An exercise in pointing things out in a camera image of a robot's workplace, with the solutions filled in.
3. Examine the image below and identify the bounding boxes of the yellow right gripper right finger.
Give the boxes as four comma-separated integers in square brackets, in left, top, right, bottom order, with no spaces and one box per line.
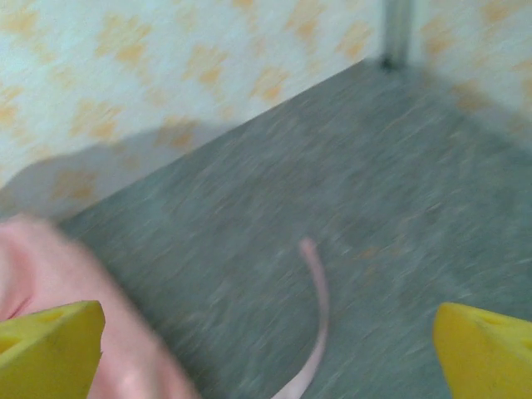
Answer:
[431,302,532,399]

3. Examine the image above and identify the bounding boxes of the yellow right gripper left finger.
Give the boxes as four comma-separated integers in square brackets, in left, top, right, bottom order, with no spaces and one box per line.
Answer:
[0,300,106,399]

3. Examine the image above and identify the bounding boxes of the pink student backpack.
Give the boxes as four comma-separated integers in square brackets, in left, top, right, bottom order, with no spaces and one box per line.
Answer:
[0,212,333,399]

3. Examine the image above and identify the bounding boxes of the aluminium frame corner post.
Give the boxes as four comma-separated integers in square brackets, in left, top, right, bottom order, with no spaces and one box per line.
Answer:
[380,0,413,71]

